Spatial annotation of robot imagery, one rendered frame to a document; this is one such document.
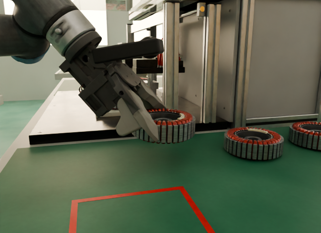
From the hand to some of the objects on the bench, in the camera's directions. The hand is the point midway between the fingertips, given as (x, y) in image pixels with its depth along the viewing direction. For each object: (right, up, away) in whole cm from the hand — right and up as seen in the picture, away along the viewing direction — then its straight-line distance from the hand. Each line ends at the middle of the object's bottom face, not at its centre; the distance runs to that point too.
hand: (166, 124), depth 49 cm
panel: (+8, +7, +52) cm, 53 cm away
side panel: (+31, -2, +26) cm, 40 cm away
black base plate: (-15, +4, +47) cm, 49 cm away
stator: (+17, -6, +7) cm, 20 cm away
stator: (+33, -5, +11) cm, 35 cm away
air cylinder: (-5, +9, +61) cm, 62 cm away
